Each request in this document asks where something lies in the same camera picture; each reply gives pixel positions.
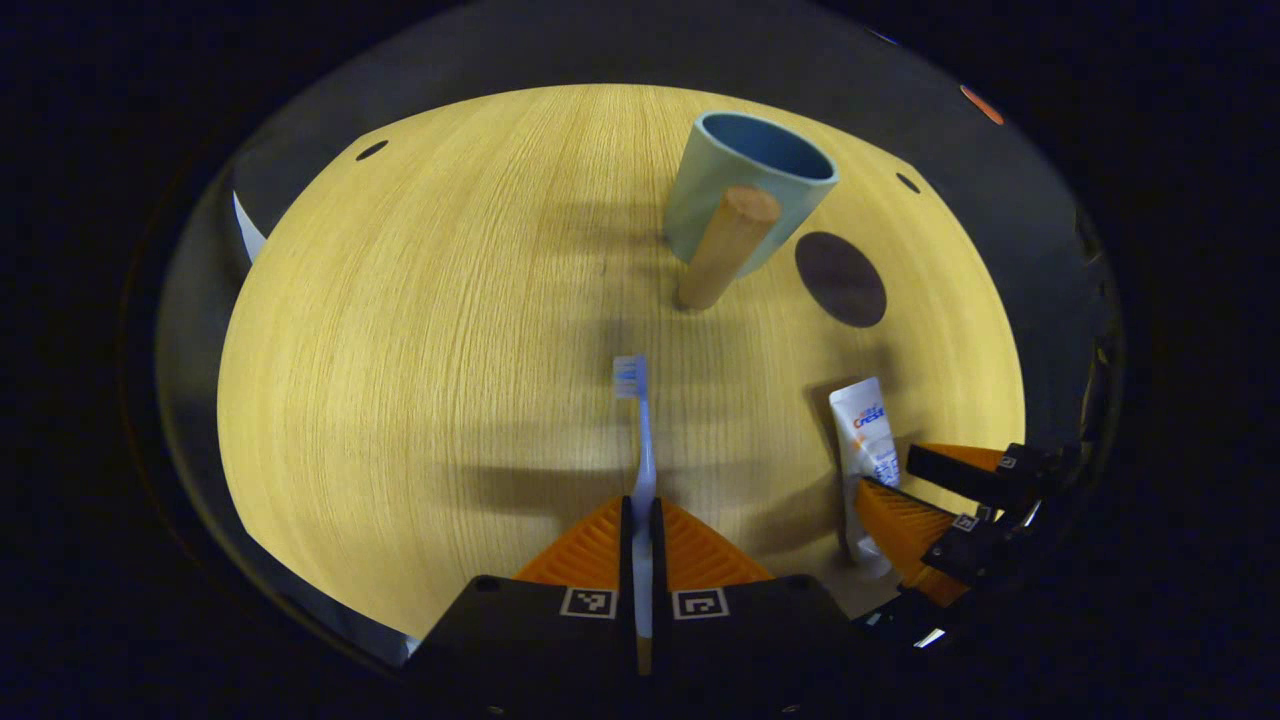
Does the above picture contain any white toothpaste tube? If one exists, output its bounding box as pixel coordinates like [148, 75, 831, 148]
[828, 377, 901, 579]

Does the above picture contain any dark round coaster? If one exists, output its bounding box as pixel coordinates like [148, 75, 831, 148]
[795, 232, 888, 329]

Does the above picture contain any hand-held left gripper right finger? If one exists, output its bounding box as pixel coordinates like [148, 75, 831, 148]
[650, 497, 863, 701]

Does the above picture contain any wooden desktop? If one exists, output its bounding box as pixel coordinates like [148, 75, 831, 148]
[217, 83, 1028, 641]

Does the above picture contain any blue cup with wooden handle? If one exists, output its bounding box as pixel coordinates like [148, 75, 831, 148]
[664, 110, 839, 311]

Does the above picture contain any light blue toothbrush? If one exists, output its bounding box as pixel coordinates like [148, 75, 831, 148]
[612, 355, 659, 676]

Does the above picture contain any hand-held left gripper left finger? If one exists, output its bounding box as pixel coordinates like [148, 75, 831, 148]
[405, 495, 639, 701]

